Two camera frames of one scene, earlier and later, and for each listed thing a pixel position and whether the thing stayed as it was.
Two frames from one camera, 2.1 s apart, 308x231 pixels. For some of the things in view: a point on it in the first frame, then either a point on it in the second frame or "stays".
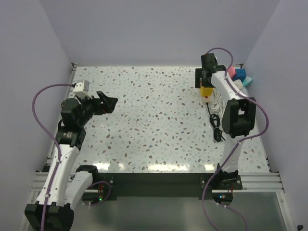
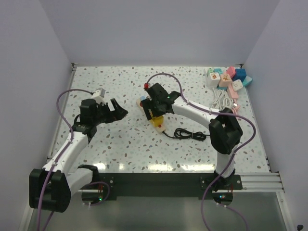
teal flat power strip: (247, 81) stays
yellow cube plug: (206, 91) → (157, 121)
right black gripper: (198, 74) → (147, 104)
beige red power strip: (207, 98) → (160, 128)
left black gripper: (109, 103) → (117, 114)
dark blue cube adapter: (240, 74) stays
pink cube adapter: (231, 71) stays
